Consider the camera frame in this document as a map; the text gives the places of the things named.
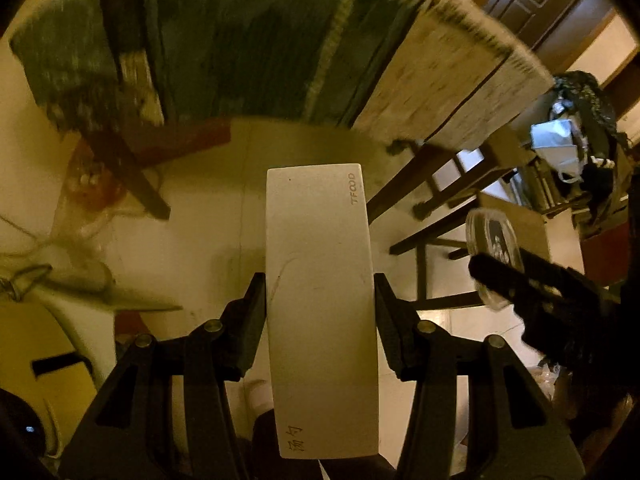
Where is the clear round dish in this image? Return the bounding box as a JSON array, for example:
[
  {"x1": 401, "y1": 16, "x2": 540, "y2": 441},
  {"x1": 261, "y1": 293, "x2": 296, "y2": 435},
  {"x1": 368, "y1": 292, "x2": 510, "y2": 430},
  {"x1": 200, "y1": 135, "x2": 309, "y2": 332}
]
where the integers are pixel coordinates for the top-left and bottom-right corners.
[{"x1": 465, "y1": 207, "x2": 526, "y2": 311}]

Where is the clear plastic bag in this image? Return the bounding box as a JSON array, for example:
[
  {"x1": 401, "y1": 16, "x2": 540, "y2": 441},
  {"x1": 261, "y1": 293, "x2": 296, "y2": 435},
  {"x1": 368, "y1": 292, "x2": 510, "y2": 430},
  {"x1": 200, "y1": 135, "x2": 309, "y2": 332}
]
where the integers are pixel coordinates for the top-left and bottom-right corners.
[{"x1": 50, "y1": 150, "x2": 167, "y2": 272}]

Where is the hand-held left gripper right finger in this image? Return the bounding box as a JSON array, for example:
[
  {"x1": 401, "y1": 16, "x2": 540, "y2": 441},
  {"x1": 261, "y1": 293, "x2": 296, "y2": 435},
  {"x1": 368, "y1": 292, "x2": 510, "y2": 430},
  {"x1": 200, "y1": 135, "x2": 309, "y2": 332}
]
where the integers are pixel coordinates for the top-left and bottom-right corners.
[{"x1": 374, "y1": 272, "x2": 586, "y2": 480}]

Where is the white box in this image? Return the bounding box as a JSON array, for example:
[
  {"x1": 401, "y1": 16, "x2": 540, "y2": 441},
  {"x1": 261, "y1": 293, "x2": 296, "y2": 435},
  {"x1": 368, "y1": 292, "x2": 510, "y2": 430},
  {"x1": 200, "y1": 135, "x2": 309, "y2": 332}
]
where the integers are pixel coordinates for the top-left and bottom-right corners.
[{"x1": 265, "y1": 162, "x2": 381, "y2": 461}]

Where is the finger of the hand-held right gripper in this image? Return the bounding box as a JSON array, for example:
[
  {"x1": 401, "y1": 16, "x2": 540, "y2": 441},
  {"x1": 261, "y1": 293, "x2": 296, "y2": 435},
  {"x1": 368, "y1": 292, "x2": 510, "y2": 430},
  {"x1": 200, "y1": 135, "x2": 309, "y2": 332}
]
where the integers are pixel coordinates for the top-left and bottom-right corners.
[
  {"x1": 520, "y1": 247, "x2": 601, "y2": 301},
  {"x1": 469, "y1": 252, "x2": 541, "y2": 312}
]

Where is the patchwork tablecloth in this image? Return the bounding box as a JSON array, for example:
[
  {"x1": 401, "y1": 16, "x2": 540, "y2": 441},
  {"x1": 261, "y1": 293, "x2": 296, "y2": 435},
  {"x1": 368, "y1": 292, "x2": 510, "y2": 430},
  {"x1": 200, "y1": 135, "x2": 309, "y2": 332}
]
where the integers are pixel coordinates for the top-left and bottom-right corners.
[{"x1": 10, "y1": 0, "x2": 556, "y2": 153}]

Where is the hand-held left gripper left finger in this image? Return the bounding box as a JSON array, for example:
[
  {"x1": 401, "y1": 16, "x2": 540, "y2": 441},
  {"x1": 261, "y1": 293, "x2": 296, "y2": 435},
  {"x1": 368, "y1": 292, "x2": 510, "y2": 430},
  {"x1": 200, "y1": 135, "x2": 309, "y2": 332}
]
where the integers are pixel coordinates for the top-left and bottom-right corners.
[{"x1": 60, "y1": 272, "x2": 268, "y2": 480}]

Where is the dark patterned cloth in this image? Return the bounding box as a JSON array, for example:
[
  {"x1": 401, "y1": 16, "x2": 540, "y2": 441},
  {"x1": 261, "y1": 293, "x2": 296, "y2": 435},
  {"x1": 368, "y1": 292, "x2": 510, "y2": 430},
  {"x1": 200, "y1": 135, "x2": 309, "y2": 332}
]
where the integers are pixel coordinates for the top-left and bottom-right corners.
[{"x1": 552, "y1": 71, "x2": 631, "y2": 152}]

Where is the white plastic bag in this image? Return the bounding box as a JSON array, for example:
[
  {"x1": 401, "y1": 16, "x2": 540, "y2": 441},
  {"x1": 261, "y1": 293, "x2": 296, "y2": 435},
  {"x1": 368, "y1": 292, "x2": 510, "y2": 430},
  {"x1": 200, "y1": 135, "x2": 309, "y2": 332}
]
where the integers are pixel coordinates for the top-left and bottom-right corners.
[{"x1": 0, "y1": 260, "x2": 182, "y2": 322}]

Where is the metal rack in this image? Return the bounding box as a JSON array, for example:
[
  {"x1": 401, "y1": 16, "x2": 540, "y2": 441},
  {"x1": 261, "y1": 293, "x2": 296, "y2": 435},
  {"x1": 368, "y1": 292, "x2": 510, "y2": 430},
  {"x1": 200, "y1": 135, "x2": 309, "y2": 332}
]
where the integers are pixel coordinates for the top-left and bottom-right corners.
[{"x1": 510, "y1": 150, "x2": 626, "y2": 222}]

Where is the yellow bin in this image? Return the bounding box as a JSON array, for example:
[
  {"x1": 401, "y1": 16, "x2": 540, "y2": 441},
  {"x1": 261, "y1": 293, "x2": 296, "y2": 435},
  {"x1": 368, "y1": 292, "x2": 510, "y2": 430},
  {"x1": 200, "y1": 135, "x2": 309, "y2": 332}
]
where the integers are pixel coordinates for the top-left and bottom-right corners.
[{"x1": 0, "y1": 300, "x2": 117, "y2": 461}]

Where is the red mat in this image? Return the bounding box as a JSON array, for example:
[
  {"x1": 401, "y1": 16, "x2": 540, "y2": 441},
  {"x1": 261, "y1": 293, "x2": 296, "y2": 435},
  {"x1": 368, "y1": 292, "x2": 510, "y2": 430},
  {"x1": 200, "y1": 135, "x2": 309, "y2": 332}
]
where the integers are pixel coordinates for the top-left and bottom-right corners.
[{"x1": 130, "y1": 120, "x2": 234, "y2": 162}]

